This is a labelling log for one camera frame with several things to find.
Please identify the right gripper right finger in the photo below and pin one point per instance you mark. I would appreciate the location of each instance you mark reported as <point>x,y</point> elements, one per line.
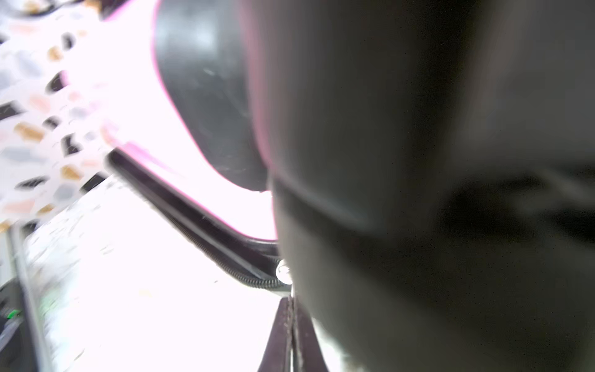
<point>306,351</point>

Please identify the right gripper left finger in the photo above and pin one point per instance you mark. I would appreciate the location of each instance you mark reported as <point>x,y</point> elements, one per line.
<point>278,351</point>

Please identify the pink hard-shell suitcase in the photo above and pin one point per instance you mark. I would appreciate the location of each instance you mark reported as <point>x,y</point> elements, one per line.
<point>419,174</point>

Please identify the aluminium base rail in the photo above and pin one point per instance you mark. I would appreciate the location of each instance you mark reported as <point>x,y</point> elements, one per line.
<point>23,345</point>

